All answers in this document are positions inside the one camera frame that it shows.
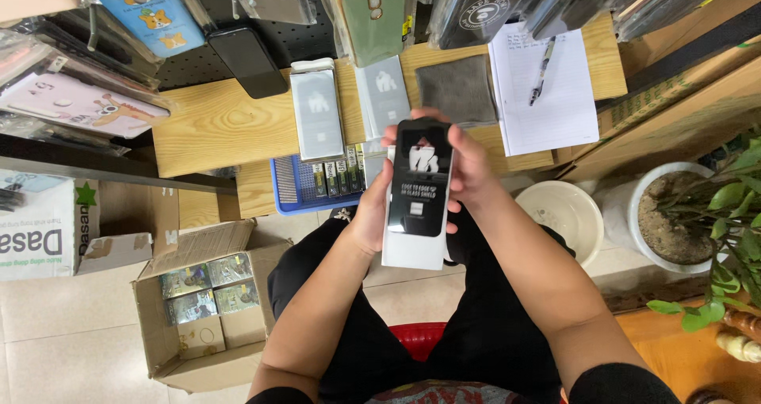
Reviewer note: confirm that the person's left fingers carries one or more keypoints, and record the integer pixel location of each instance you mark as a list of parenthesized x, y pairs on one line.
[(389, 139)]

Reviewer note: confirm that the black smartphone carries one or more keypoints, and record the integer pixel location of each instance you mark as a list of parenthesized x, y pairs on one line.
[(248, 62)]

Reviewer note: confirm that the green phone case gold rim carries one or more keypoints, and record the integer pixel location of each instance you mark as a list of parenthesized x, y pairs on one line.
[(373, 20)]

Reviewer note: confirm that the pile of grey protector packets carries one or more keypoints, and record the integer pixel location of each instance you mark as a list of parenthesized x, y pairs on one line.
[(383, 95)]

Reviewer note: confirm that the small dark green box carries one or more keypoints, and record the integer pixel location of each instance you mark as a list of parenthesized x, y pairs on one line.
[(361, 166), (343, 175), (353, 171), (332, 177), (319, 179)]

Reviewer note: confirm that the black and silver pen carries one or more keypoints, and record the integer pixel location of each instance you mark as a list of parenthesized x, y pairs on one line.
[(542, 71)]

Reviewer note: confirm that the red plastic stool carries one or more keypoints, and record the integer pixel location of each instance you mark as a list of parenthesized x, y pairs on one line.
[(419, 338)]

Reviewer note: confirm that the black screen protector packet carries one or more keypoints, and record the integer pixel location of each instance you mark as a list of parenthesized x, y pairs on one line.
[(421, 184)]

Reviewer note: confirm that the person's left hand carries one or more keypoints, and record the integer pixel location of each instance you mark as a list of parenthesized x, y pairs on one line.
[(367, 213)]

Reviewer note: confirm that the carved wooden furniture leg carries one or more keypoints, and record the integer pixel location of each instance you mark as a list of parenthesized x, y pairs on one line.
[(740, 335)]

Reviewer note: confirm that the heap of clear wrapped cases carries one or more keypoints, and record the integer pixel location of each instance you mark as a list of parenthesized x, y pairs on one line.
[(65, 53)]

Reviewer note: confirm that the green leafy plant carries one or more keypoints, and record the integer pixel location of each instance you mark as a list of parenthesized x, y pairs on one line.
[(734, 213)]

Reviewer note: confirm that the person's right fingers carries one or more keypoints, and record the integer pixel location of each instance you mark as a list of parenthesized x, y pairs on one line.
[(455, 154)]

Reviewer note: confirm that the white cardboard sleeve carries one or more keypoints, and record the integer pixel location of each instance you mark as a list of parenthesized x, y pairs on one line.
[(413, 252)]

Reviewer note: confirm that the grey cleaning cloth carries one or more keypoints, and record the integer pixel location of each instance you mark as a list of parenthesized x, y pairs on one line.
[(456, 89)]

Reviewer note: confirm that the black phone case round logo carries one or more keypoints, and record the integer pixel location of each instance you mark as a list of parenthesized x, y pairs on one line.
[(478, 11)]

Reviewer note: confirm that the pink giraffe print phone case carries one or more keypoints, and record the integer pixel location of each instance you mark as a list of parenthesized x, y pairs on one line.
[(77, 103)]

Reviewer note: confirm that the black pegboard panel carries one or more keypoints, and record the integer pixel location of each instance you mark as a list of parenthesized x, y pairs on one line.
[(285, 41)]

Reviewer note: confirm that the row of hanging phone cases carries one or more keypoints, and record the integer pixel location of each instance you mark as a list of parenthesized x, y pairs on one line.
[(642, 2)]

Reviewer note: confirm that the stack of white protector packets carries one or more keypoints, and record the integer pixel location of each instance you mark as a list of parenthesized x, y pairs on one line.
[(317, 112)]

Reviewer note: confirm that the person's black trousers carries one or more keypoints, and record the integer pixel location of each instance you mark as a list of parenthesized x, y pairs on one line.
[(368, 344)]

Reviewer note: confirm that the blue dog print phone case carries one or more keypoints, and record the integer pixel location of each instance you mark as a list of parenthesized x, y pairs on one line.
[(151, 17)]

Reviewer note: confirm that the blue plastic basket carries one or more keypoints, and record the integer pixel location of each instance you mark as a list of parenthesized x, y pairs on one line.
[(294, 187)]

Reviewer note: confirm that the white plastic bowl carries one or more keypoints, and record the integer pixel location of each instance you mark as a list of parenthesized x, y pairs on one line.
[(562, 219)]

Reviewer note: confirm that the white lined notepad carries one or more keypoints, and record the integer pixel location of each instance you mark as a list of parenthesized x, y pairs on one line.
[(562, 106)]

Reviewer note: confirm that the light wooden table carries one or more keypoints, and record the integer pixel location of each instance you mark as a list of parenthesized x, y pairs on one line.
[(226, 130)]

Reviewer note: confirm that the person's printed shirt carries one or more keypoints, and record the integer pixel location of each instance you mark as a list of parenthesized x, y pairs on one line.
[(452, 392)]

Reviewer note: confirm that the shiny green wrapped packet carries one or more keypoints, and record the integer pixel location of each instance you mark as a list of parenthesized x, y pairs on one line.
[(185, 281), (230, 269), (191, 307), (236, 297)]

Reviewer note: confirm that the white printed carton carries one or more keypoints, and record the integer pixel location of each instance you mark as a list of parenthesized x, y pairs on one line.
[(41, 231)]

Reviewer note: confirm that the person's right hand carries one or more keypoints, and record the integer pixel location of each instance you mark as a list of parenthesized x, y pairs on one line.
[(478, 166)]

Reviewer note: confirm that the open brown cardboard box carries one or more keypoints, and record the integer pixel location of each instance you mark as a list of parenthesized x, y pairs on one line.
[(196, 356)]

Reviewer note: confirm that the white plant pot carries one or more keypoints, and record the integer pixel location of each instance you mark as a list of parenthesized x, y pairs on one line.
[(672, 219)]

